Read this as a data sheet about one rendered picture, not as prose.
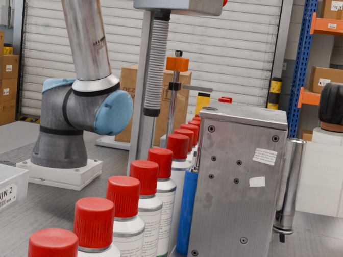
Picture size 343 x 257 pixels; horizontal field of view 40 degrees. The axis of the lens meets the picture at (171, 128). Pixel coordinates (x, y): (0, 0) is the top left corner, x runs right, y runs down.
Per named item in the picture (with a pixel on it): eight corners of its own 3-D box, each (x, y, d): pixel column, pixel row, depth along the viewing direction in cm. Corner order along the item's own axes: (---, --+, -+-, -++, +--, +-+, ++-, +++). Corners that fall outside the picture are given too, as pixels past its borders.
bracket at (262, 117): (287, 130, 56) (288, 122, 56) (197, 117, 59) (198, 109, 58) (285, 116, 69) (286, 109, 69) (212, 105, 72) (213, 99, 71)
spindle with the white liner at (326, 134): (340, 214, 108) (364, 86, 103) (300, 207, 110) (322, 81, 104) (335, 203, 117) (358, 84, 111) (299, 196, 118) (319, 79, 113)
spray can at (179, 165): (175, 270, 72) (192, 141, 69) (143, 262, 73) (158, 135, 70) (182, 256, 77) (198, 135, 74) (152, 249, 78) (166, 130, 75)
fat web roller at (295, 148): (293, 236, 92) (310, 143, 88) (270, 231, 93) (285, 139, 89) (293, 228, 96) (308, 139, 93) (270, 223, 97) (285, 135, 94)
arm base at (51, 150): (77, 171, 119) (81, 133, 118) (21, 163, 121) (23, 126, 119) (93, 160, 134) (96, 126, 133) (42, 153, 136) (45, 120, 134)
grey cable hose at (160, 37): (157, 118, 92) (169, 9, 88) (140, 115, 93) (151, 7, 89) (161, 116, 95) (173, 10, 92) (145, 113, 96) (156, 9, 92)
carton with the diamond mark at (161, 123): (179, 149, 169) (188, 75, 164) (114, 140, 170) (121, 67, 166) (184, 134, 198) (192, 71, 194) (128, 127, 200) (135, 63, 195)
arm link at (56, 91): (64, 122, 134) (68, 75, 133) (97, 130, 127) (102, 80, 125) (29, 123, 125) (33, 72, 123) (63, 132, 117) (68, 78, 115)
